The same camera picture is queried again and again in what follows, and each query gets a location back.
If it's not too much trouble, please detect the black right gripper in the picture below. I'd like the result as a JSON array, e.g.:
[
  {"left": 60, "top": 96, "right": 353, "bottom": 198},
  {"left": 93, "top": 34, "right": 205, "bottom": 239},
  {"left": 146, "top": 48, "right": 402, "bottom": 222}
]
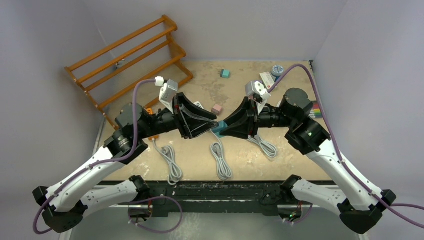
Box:
[{"left": 220, "top": 97, "right": 296, "bottom": 140}]

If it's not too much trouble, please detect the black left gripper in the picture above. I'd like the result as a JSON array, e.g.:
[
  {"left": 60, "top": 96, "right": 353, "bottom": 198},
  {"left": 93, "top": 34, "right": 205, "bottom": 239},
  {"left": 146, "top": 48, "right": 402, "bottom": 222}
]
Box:
[{"left": 137, "top": 93, "right": 219, "bottom": 140}]

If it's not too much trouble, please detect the dark blue charger plug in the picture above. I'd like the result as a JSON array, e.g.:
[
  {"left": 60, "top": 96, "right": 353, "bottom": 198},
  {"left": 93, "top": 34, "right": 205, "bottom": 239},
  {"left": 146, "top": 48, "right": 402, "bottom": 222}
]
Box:
[{"left": 211, "top": 120, "right": 228, "bottom": 138}]

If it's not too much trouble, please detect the white power strip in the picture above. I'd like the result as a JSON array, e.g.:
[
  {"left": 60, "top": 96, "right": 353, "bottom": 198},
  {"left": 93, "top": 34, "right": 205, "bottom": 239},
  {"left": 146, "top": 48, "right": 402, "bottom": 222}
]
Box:
[{"left": 193, "top": 101, "right": 204, "bottom": 109}]

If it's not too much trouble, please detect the pink charger plug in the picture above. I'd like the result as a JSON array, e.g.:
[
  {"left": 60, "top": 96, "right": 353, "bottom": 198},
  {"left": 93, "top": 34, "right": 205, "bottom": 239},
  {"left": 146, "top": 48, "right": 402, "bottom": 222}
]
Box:
[{"left": 211, "top": 104, "right": 223, "bottom": 116}]

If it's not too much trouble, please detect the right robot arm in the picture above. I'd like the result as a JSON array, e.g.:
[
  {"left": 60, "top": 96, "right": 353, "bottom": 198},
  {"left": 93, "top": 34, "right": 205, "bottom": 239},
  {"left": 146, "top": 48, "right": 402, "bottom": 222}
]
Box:
[{"left": 221, "top": 88, "right": 396, "bottom": 234}]

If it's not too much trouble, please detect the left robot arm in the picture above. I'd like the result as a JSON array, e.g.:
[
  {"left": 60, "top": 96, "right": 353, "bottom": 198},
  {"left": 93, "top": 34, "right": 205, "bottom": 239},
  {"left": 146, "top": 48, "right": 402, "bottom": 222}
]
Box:
[{"left": 32, "top": 93, "right": 218, "bottom": 233}]

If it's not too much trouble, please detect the teal charger plug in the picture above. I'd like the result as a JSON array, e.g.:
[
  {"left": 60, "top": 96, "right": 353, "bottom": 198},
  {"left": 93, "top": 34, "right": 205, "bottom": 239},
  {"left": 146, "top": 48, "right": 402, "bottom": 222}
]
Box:
[{"left": 220, "top": 69, "right": 231, "bottom": 79}]

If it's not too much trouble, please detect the orange power strip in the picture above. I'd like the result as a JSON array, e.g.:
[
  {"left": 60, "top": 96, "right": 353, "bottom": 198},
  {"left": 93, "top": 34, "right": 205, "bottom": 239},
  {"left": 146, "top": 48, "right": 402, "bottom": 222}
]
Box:
[{"left": 146, "top": 108, "right": 159, "bottom": 142}]

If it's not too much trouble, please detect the small white green box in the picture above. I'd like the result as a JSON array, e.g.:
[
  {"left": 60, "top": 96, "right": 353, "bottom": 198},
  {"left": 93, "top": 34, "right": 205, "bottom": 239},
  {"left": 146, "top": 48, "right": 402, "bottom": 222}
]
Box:
[{"left": 259, "top": 71, "right": 275, "bottom": 89}]

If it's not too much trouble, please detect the round blue white jar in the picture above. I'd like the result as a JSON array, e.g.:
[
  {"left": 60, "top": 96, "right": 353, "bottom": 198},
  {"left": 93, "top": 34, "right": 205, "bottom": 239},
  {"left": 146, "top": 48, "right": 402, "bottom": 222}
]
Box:
[{"left": 270, "top": 65, "right": 284, "bottom": 82}]

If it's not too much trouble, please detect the coloured marker pen set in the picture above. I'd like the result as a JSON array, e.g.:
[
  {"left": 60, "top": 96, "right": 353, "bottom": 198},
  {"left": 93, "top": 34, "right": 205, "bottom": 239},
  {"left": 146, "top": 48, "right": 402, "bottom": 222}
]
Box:
[{"left": 309, "top": 101, "right": 323, "bottom": 119}]

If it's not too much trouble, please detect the wooden shoe rack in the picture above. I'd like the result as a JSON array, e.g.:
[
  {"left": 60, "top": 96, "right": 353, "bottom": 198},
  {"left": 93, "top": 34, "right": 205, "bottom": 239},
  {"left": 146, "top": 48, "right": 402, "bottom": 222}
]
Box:
[{"left": 64, "top": 14, "right": 194, "bottom": 130}]

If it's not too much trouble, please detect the grey purple strip cable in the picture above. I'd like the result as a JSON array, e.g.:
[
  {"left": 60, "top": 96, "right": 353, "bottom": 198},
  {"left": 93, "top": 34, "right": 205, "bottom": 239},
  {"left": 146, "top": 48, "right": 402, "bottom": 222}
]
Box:
[{"left": 247, "top": 135, "right": 278, "bottom": 159}]

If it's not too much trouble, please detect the grey white strip cable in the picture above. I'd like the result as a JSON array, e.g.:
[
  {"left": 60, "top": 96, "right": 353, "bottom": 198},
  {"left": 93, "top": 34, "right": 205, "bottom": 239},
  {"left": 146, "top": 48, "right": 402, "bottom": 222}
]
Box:
[{"left": 209, "top": 132, "right": 233, "bottom": 182}]

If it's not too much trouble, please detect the grey orange strip cable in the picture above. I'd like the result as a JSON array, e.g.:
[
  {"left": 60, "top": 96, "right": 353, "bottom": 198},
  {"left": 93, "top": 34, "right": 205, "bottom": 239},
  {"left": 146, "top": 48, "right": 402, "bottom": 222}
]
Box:
[{"left": 151, "top": 139, "right": 183, "bottom": 186}]

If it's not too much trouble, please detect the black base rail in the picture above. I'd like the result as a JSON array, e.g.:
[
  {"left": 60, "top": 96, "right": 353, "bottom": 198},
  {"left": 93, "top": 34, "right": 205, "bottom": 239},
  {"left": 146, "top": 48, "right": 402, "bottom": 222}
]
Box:
[{"left": 109, "top": 178, "right": 332, "bottom": 218}]

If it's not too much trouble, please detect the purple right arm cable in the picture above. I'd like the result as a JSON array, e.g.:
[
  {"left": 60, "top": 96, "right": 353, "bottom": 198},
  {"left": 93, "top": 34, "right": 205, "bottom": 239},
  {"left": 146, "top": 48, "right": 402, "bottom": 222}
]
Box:
[{"left": 267, "top": 63, "right": 424, "bottom": 229}]

